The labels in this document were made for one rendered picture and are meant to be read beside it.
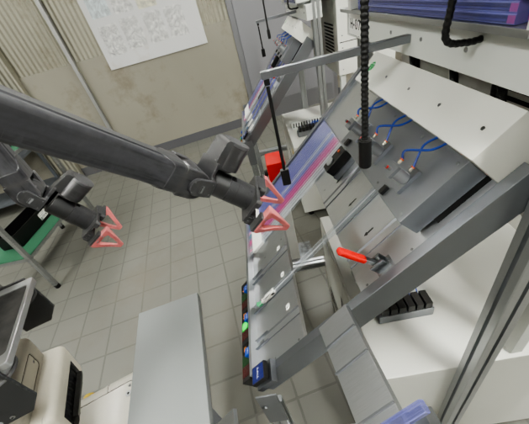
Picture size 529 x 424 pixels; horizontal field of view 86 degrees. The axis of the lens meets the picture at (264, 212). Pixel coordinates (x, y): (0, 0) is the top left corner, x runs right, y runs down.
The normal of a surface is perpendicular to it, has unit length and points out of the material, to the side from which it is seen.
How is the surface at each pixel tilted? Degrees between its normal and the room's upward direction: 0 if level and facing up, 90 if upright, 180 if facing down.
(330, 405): 0
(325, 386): 0
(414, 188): 44
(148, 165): 102
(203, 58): 90
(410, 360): 0
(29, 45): 90
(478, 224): 90
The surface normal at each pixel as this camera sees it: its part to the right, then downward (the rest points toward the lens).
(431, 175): -0.83, -0.40
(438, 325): -0.22, -0.77
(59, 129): 0.67, 0.54
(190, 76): 0.26, 0.55
